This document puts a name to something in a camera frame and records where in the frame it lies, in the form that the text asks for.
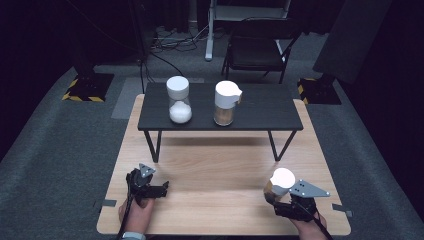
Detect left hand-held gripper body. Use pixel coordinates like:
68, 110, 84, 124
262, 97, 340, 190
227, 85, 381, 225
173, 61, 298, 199
125, 163, 157, 208

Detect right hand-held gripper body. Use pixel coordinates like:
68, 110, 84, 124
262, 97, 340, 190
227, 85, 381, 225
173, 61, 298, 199
273, 179, 331, 223

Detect brown-filled jar with round lid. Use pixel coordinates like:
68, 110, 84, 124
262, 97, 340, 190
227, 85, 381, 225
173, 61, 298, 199
263, 167, 297, 203

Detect glass jar with white powder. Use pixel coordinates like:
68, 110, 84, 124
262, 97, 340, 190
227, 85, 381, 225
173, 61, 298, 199
166, 75, 193, 125

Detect black shelf with metal legs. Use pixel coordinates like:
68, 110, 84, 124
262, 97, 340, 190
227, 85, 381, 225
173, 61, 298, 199
137, 82, 304, 164

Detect glass jar with spout lid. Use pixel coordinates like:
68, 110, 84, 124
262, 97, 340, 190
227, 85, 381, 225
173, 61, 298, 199
213, 80, 243, 127

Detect person's right hand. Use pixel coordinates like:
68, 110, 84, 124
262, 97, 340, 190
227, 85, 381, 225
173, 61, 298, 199
288, 212, 328, 240

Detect person's left hand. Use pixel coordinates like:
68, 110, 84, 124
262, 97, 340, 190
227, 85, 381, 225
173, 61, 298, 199
118, 197, 155, 235

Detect grey tape strip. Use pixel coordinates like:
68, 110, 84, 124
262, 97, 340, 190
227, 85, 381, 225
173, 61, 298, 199
94, 198, 118, 208
332, 203, 354, 218

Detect light grey wristband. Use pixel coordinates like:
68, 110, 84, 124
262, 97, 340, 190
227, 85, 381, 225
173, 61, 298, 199
121, 231, 147, 240

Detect black stand base hazard stripes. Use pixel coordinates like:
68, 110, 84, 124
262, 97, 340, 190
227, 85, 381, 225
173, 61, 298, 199
61, 72, 115, 103
297, 77, 342, 106

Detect black tripod stand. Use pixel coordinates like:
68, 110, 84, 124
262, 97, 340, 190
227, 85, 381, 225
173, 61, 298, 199
128, 0, 156, 95

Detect black folding chair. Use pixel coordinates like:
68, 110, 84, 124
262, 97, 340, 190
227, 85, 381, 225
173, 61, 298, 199
220, 17, 302, 85

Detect dark grey panel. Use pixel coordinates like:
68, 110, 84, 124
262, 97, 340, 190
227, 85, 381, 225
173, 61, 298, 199
312, 0, 393, 85

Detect left hand-held gripper cable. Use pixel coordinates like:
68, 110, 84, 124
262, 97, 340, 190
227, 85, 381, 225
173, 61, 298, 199
115, 173, 134, 240

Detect bundle of floor cables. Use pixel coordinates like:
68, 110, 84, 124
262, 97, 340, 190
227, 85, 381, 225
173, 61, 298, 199
150, 25, 210, 53

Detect white desk frame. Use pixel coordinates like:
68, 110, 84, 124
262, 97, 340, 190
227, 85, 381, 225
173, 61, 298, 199
204, 0, 292, 62

